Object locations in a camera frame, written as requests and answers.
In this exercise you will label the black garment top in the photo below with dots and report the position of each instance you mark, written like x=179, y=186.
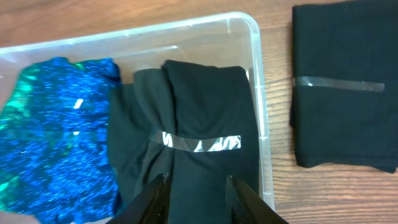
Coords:
x=344, y=103

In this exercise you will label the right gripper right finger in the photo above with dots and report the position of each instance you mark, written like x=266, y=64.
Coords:
x=244, y=206

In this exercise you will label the clear plastic storage bin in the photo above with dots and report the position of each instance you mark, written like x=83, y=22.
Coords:
x=222, y=40

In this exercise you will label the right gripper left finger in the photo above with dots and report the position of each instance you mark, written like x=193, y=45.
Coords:
x=151, y=206

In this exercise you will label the black garment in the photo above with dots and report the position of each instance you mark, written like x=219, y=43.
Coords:
x=137, y=113
x=209, y=103
x=344, y=103

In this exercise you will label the blue sequin garment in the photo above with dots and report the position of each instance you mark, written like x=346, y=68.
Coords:
x=54, y=163

